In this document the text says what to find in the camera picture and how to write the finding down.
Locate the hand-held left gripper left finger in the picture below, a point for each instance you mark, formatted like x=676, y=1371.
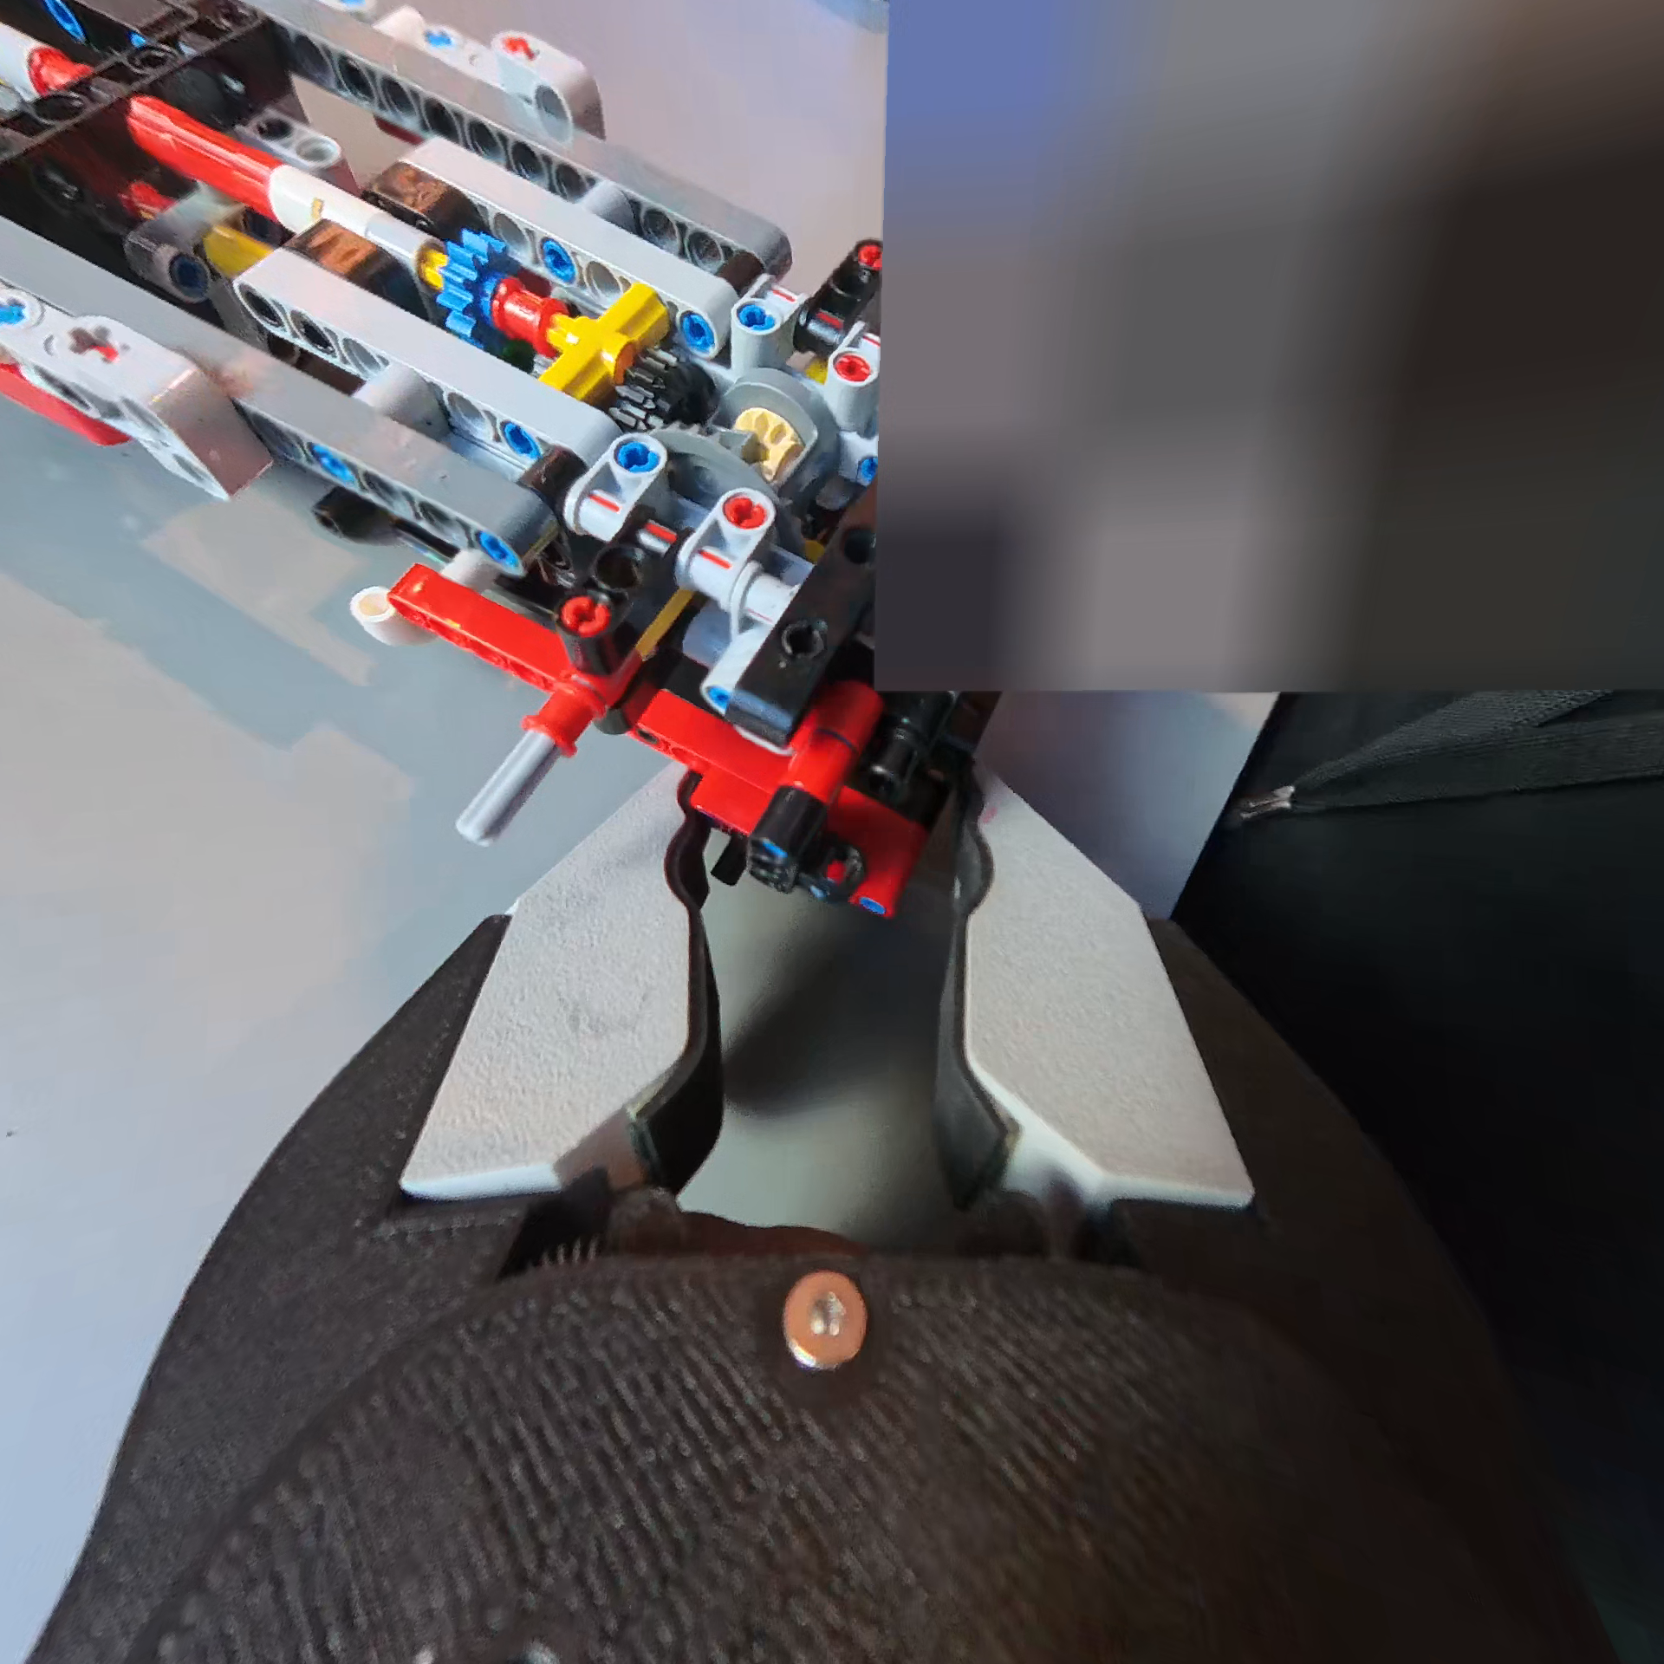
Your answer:
x=572, y=1014

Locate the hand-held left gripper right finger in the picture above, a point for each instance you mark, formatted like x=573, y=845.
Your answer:
x=1092, y=1040

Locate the toy brick car chassis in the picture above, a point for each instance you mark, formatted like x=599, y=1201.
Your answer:
x=454, y=390

